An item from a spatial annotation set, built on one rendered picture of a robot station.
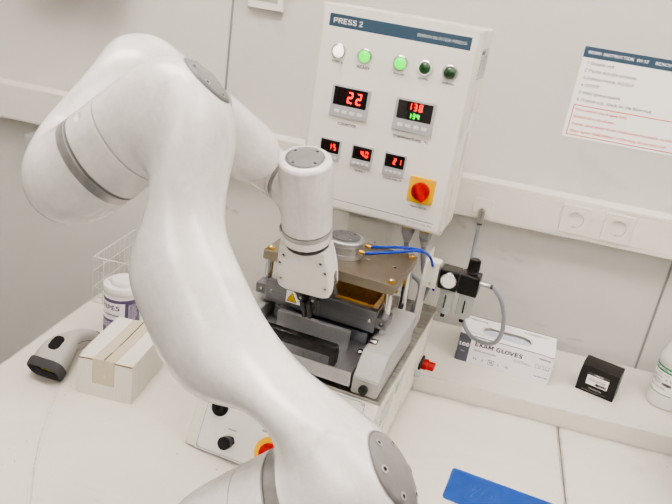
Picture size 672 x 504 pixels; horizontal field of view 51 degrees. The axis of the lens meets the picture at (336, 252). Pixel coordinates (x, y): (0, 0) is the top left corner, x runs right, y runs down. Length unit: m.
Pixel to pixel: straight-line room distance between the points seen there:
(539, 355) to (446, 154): 0.57
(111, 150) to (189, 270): 0.14
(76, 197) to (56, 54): 1.44
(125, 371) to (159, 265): 0.88
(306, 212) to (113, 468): 0.60
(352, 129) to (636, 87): 0.69
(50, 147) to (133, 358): 0.85
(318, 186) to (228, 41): 0.90
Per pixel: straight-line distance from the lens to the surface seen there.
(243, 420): 1.37
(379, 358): 1.29
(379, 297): 1.37
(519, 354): 1.74
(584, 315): 1.94
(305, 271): 1.18
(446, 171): 1.44
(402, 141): 1.45
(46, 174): 0.72
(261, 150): 0.96
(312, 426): 0.56
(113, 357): 1.51
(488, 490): 1.46
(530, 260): 1.87
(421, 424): 1.58
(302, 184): 1.06
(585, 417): 1.71
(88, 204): 0.72
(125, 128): 0.67
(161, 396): 1.55
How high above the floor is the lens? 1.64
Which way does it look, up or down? 22 degrees down
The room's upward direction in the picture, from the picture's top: 9 degrees clockwise
